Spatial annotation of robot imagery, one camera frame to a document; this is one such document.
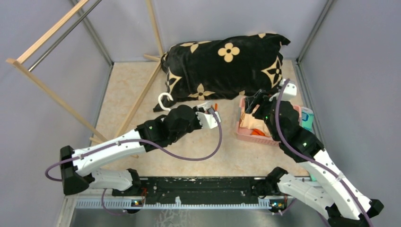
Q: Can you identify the pink plastic basket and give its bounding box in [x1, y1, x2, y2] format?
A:
[235, 96, 303, 148]

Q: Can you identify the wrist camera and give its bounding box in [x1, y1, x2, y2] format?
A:
[196, 111, 221, 129]
[278, 79, 298, 101]

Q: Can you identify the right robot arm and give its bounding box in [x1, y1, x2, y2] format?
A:
[244, 85, 384, 227]

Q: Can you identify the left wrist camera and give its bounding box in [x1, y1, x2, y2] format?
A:
[196, 111, 221, 129]

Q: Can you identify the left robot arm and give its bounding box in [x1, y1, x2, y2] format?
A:
[60, 105, 205, 195]

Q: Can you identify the wooden drying rack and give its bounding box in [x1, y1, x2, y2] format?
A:
[0, 0, 156, 157]

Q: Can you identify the cream boxer underwear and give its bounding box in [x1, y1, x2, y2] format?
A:
[239, 105, 271, 137]

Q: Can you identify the white clip hanger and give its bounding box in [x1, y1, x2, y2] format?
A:
[157, 92, 220, 118]

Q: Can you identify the metal rack rod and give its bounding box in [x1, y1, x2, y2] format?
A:
[28, 0, 102, 72]

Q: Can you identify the orange underwear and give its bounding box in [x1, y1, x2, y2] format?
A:
[251, 129, 266, 137]

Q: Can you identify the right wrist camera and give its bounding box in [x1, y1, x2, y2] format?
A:
[278, 79, 298, 101]

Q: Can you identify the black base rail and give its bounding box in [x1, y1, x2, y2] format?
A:
[67, 176, 349, 210]

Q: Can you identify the black floral pillow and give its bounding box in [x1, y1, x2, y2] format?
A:
[153, 33, 290, 113]

